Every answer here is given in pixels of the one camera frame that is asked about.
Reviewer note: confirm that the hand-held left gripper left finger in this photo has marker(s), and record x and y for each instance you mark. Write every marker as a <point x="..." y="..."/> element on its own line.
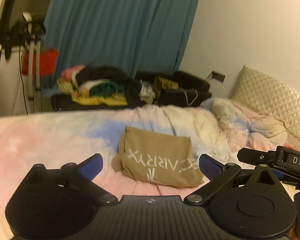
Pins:
<point x="91" y="166"/>

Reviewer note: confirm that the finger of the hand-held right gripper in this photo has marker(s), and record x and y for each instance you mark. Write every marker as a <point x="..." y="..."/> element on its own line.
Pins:
<point x="255" y="157"/>

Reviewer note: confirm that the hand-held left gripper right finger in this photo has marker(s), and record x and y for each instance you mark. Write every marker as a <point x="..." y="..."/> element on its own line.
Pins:
<point x="211" y="167"/>

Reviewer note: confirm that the tan printed t-shirt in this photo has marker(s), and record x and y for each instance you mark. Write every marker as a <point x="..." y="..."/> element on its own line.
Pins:
<point x="160" y="152"/>

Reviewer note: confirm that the pile of mixed clothes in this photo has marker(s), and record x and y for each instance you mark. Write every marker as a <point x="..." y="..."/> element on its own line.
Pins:
<point x="180" y="97"/>

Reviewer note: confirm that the pastel tie-dye duvet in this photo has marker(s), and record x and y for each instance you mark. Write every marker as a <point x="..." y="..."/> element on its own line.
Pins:
<point x="52" y="135"/>

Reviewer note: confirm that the cream quilted pillow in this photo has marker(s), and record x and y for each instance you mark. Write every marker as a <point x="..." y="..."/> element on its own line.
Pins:
<point x="270" y="97"/>

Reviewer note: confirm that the cardboard box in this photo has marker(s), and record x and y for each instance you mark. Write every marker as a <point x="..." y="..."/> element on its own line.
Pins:
<point x="165" y="85"/>

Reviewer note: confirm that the red cloth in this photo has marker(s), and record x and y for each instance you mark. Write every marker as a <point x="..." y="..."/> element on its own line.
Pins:
<point x="46" y="62"/>

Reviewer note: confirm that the garment steamer stand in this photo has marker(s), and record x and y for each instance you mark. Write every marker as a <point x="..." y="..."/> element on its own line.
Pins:
<point x="32" y="55"/>

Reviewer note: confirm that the wide blue curtain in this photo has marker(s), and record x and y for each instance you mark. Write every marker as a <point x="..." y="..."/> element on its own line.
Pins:
<point x="120" y="30"/>

